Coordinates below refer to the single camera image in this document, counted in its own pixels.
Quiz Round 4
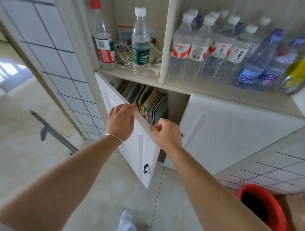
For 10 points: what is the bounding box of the red plastic bucket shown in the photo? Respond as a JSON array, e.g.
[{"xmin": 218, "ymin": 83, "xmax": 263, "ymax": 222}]
[{"xmin": 234, "ymin": 184, "xmax": 289, "ymax": 231}]

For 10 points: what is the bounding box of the closed white cabinet door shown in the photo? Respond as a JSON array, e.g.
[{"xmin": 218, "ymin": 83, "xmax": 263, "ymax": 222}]
[{"xmin": 163, "ymin": 93, "xmax": 305, "ymax": 176}]

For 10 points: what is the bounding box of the white shoe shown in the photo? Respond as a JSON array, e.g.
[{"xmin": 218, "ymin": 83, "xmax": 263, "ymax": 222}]
[{"xmin": 116, "ymin": 209, "xmax": 138, "ymax": 231}]

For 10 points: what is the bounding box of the blue-capped purple-label water bottle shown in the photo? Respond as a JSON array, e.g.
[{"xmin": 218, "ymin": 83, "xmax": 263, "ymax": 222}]
[
  {"xmin": 257, "ymin": 37, "xmax": 305, "ymax": 92},
  {"xmin": 234, "ymin": 28, "xmax": 284, "ymax": 90}
]

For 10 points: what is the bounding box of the person's right forearm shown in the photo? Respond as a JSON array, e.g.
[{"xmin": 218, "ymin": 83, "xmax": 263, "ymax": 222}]
[{"xmin": 166, "ymin": 147, "xmax": 272, "ymax": 231}]

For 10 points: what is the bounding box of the grey metal bar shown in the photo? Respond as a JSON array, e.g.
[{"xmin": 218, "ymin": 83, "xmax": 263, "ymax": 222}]
[{"xmin": 30, "ymin": 110, "xmax": 79, "ymax": 155}]

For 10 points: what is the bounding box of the person's right hand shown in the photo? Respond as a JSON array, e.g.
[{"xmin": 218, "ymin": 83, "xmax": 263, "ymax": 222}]
[{"xmin": 149, "ymin": 118, "xmax": 183, "ymax": 155}]

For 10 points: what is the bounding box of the row of colourful books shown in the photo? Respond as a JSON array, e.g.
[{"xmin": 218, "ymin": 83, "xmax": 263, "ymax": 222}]
[{"xmin": 117, "ymin": 82, "xmax": 169, "ymax": 126}]

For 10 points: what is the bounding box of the tangle of white cables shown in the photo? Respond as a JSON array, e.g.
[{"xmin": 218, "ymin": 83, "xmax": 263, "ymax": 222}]
[{"xmin": 114, "ymin": 41, "xmax": 134, "ymax": 69}]

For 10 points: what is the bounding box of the beige wooden shelf cabinet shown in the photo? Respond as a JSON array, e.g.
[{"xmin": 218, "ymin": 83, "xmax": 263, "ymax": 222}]
[{"xmin": 53, "ymin": 0, "xmax": 305, "ymax": 170}]

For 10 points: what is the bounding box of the person's left forearm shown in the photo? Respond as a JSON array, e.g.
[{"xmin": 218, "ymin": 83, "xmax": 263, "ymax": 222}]
[{"xmin": 0, "ymin": 135, "xmax": 124, "ymax": 231}]

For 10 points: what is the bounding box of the white-capped green-label water bottle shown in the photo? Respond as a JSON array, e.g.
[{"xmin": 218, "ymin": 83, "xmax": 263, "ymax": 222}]
[{"xmin": 131, "ymin": 7, "xmax": 151, "ymax": 78}]

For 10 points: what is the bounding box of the thin silver bracelet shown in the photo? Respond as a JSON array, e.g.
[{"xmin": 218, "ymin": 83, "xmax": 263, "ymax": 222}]
[{"xmin": 105, "ymin": 134, "xmax": 125, "ymax": 148}]

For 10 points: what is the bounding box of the pile of small clutter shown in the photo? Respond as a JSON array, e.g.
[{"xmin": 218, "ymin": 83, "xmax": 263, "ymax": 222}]
[{"xmin": 149, "ymin": 42, "xmax": 163, "ymax": 75}]

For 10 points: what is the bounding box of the yellow-label plastic bottle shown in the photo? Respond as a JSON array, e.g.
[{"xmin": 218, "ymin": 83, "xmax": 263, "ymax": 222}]
[{"xmin": 274, "ymin": 51, "xmax": 305, "ymax": 96}]

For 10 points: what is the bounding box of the white cabinet door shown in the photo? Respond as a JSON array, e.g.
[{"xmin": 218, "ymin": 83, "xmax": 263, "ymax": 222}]
[
  {"xmin": 163, "ymin": 93, "xmax": 305, "ymax": 176},
  {"xmin": 95, "ymin": 72, "xmax": 161, "ymax": 189}
]

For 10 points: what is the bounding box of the group of white-capped water bottles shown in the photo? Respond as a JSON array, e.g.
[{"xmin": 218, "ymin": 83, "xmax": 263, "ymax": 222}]
[{"xmin": 166, "ymin": 9, "xmax": 272, "ymax": 84}]

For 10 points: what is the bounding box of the red-capped red-label plastic bottle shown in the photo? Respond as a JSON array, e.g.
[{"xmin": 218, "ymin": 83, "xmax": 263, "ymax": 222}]
[{"xmin": 89, "ymin": 0, "xmax": 117, "ymax": 70}]

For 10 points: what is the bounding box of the person's left hand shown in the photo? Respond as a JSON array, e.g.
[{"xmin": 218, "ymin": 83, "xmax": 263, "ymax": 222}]
[{"xmin": 105, "ymin": 104, "xmax": 138, "ymax": 142}]

